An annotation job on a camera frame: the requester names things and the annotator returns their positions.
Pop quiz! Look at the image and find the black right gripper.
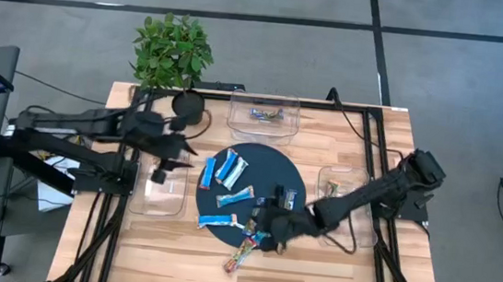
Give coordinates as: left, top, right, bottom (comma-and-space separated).
252, 204, 320, 259

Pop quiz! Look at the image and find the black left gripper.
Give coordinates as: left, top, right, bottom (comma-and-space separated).
119, 109, 203, 172

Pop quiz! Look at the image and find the blue granola bar red end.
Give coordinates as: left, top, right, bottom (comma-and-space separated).
251, 229, 274, 248

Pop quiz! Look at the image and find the green orange granola bar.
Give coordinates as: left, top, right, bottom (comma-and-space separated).
325, 179, 343, 198
241, 217, 259, 239

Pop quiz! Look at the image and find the green white granola bar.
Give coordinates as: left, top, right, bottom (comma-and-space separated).
221, 234, 260, 277

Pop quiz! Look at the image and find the black plant pot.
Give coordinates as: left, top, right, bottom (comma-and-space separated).
169, 88, 208, 128

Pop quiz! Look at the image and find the clear plastic bin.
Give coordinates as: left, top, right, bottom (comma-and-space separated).
126, 145, 193, 222
310, 162, 386, 253
224, 88, 304, 148

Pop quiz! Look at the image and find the round dark woven placemat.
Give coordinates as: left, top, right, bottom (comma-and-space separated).
190, 137, 313, 255

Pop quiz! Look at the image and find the black box blue light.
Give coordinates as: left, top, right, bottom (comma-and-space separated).
191, 78, 247, 94

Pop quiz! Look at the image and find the green leafy plant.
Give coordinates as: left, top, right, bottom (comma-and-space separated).
126, 7, 219, 98

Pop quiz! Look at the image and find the white paper sheet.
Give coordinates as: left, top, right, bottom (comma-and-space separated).
33, 147, 86, 216

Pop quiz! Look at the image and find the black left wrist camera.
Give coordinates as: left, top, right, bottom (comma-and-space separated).
149, 168, 169, 186

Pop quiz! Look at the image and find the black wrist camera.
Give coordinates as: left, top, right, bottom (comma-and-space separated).
272, 183, 288, 206
149, 168, 169, 186

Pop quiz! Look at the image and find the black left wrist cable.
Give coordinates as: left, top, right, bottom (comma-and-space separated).
184, 106, 215, 144

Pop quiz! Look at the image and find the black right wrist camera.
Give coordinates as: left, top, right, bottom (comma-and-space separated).
272, 183, 288, 206

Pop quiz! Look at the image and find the long black right arm cable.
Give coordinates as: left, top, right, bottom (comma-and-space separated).
322, 206, 362, 256

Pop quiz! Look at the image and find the yellow cable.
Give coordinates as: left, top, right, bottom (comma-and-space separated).
35, 132, 91, 168

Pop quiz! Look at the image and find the thin black floor cable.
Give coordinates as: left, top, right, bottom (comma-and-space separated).
11, 70, 111, 107

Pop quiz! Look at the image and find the black aluminium table frame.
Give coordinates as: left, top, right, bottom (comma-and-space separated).
51, 76, 458, 282

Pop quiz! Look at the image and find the black table cable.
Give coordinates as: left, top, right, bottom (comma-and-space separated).
323, 87, 411, 159

